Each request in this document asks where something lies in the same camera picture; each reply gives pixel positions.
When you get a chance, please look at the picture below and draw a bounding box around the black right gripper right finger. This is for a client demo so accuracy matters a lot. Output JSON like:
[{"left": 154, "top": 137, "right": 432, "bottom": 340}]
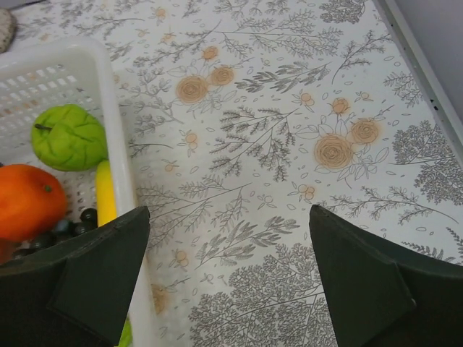
[{"left": 309, "top": 205, "right": 462, "bottom": 346}]

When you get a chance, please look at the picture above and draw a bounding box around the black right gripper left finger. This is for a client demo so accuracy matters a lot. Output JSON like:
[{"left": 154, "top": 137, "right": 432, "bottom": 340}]
[{"left": 1, "top": 207, "right": 150, "bottom": 347}]

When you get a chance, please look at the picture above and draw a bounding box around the dark toy grape bunch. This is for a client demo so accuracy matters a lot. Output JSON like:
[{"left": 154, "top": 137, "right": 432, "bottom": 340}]
[{"left": 12, "top": 208, "right": 98, "bottom": 260}]

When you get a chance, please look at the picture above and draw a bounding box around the orange toy fruit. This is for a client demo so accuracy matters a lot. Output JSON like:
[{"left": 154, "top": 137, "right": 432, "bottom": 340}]
[{"left": 1, "top": 164, "right": 68, "bottom": 242}]

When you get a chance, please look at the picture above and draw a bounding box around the wrinkled green fruit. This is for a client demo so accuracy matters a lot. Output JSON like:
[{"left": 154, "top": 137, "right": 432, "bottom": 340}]
[{"left": 30, "top": 104, "right": 109, "bottom": 171}]

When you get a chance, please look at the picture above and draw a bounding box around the green toy pepper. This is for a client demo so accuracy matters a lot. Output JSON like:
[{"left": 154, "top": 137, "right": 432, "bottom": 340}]
[{"left": 117, "top": 319, "right": 132, "bottom": 347}]

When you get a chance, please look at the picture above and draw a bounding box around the yellow toy banana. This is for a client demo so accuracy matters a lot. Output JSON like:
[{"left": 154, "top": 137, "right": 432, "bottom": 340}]
[{"left": 95, "top": 160, "right": 117, "bottom": 227}]

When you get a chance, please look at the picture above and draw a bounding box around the white plastic perforated basket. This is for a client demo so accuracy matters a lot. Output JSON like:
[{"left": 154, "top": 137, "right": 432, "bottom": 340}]
[{"left": 1, "top": 37, "right": 156, "bottom": 346}]

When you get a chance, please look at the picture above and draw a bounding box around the speckled grey stone plate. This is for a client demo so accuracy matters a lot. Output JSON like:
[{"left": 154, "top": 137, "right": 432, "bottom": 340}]
[{"left": 0, "top": 8, "right": 17, "bottom": 53}]

